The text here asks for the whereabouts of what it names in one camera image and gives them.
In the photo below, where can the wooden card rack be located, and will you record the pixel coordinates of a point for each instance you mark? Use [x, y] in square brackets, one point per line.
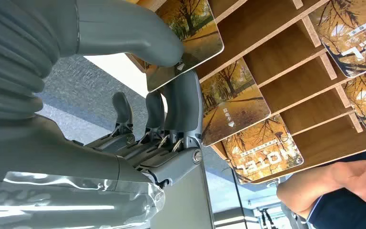
[281, 53]

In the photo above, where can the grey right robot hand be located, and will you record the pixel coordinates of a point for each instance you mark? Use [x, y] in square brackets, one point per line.
[60, 177]

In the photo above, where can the person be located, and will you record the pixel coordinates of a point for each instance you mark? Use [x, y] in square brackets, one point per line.
[344, 211]

